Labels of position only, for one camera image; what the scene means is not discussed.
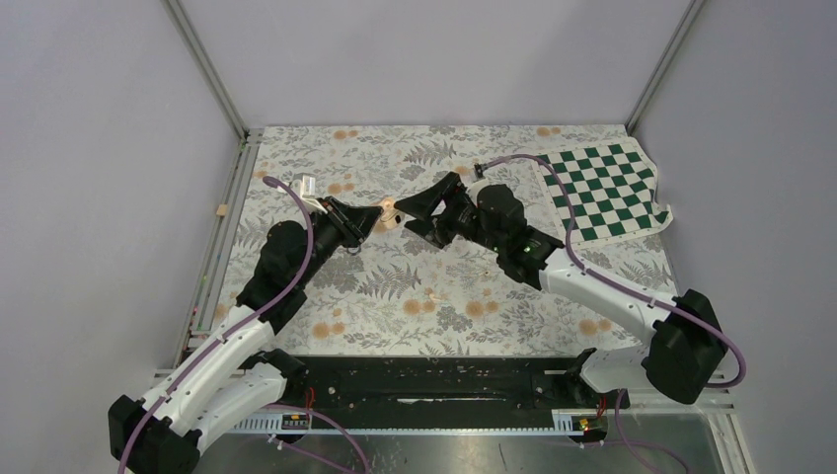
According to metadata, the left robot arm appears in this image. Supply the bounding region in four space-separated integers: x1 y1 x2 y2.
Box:
108 197 394 473

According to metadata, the floral patterned table mat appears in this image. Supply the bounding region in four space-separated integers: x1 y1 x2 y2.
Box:
192 125 675 356

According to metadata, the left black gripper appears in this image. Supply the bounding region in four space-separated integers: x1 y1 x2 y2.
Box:
295 196 384 287

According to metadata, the green white checkerboard sheet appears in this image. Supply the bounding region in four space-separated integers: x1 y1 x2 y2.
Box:
533 137 674 251

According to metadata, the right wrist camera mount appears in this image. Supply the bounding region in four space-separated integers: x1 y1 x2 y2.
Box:
467 163 490 193

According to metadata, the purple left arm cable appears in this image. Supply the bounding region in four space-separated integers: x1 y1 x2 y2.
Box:
115 175 319 474

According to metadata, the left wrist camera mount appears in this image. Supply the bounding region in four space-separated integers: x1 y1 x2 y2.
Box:
290 173 327 214

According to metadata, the beige earbud charging case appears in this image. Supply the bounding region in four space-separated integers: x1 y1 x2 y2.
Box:
376 197 403 232

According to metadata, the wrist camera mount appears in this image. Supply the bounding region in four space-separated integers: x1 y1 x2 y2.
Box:
290 173 327 214
467 163 490 193

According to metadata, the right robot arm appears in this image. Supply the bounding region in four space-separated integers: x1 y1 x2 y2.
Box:
395 173 727 407

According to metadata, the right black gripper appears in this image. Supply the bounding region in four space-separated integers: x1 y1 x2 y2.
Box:
394 172 504 254

